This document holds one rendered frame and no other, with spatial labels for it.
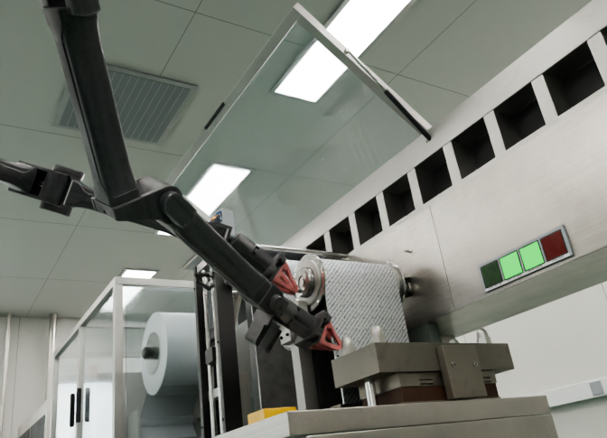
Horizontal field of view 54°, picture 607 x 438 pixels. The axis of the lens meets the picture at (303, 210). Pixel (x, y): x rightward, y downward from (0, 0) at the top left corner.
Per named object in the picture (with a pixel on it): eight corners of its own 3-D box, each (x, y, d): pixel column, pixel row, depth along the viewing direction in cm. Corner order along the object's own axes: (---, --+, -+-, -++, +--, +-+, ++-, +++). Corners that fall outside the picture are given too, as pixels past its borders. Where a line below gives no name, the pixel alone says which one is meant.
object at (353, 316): (336, 371, 136) (324, 293, 144) (414, 369, 148) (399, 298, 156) (337, 370, 136) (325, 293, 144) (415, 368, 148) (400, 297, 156)
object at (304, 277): (311, 270, 146) (306, 300, 146) (318, 271, 147) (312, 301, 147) (296, 264, 152) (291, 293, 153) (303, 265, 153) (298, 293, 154)
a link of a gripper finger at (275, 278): (296, 298, 144) (266, 274, 143) (282, 307, 149) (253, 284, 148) (308, 278, 149) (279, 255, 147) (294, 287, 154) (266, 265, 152)
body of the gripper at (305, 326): (322, 337, 132) (295, 320, 130) (299, 349, 139) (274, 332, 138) (331, 313, 136) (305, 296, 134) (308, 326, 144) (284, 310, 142)
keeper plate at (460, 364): (447, 399, 123) (435, 347, 128) (480, 397, 128) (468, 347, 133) (455, 397, 121) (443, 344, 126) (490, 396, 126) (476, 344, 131)
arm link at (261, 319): (278, 293, 126) (251, 280, 132) (249, 341, 123) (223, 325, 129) (305, 314, 135) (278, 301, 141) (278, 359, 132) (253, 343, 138)
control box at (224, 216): (208, 238, 208) (206, 213, 212) (221, 243, 212) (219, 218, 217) (221, 232, 204) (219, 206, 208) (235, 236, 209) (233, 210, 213)
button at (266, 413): (247, 427, 113) (247, 414, 114) (280, 425, 116) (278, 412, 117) (265, 422, 107) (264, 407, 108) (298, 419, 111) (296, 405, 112)
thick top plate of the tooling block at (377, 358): (334, 388, 129) (331, 360, 132) (465, 383, 150) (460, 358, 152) (379, 372, 117) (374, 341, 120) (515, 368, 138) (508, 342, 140)
